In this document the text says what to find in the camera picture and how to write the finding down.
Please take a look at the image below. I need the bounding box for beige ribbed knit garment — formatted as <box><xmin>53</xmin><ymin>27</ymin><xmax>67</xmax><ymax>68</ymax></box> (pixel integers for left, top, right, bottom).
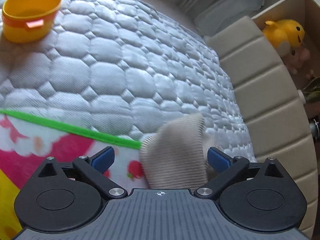
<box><xmin>139</xmin><ymin>113</ymin><xmax>217</xmax><ymax>191</ymax></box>

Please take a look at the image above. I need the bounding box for colourful cartoon play mat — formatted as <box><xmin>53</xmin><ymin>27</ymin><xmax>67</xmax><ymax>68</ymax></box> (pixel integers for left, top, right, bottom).
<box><xmin>1</xmin><ymin>113</ymin><xmax>148</xmax><ymax>239</ymax></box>

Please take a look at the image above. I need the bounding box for beige padded headboard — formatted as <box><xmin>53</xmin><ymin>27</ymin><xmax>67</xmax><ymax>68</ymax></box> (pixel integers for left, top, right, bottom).
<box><xmin>207</xmin><ymin>16</ymin><xmax>318</xmax><ymax>237</ymax></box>

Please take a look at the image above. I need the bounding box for green potted plant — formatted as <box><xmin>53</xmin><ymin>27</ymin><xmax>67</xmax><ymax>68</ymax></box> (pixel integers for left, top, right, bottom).
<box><xmin>302</xmin><ymin>77</ymin><xmax>320</xmax><ymax>104</ymax></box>

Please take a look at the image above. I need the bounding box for pink plush toy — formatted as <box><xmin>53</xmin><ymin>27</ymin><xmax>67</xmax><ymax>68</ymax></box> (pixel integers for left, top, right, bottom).
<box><xmin>283</xmin><ymin>46</ymin><xmax>310</xmax><ymax>75</ymax></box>

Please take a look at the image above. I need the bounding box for white quilted mattress pad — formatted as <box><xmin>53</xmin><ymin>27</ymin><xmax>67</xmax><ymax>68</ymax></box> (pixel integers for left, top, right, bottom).
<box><xmin>1</xmin><ymin>0</ymin><xmax>255</xmax><ymax>160</ymax></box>

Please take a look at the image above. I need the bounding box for yellow plush toy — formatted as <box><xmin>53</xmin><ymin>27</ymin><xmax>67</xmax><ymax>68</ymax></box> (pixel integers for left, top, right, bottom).
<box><xmin>263</xmin><ymin>20</ymin><xmax>305</xmax><ymax>57</ymax></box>

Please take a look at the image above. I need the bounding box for orange plastic basin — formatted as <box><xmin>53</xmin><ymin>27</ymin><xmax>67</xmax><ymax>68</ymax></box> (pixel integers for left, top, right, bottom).
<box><xmin>2</xmin><ymin>0</ymin><xmax>62</xmax><ymax>43</ymax></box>

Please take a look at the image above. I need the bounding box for grey sheer curtain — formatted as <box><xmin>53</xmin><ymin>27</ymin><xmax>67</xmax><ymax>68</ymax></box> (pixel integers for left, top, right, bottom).
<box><xmin>180</xmin><ymin>0</ymin><xmax>265</xmax><ymax>37</ymax></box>

